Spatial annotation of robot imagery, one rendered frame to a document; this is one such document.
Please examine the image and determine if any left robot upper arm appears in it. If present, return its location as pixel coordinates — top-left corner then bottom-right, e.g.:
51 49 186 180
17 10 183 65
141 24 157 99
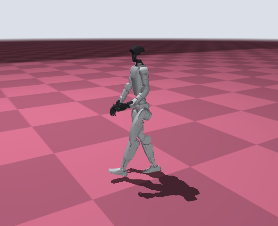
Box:
139 66 150 93

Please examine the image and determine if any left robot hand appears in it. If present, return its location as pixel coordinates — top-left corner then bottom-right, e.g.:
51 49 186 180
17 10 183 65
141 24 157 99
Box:
113 101 133 112

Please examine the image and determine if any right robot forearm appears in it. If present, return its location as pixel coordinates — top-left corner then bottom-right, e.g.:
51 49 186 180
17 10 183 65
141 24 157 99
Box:
118 89 130 103

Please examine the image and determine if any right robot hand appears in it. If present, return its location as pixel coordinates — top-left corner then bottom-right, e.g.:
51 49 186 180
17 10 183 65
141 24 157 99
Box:
110 100 120 116

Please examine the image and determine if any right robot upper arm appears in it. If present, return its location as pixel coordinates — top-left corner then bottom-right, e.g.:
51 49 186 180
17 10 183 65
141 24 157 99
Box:
125 67 133 90

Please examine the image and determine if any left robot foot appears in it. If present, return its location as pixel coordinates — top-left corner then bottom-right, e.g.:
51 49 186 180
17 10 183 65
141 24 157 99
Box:
108 168 127 177

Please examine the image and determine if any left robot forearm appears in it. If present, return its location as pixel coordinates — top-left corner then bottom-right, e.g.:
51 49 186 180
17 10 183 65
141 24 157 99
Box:
129 89 149 108

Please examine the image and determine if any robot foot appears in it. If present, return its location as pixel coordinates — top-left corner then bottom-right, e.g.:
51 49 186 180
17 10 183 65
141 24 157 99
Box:
142 165 161 173
108 168 127 177

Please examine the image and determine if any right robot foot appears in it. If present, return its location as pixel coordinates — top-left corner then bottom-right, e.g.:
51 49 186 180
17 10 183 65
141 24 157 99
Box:
142 165 161 173

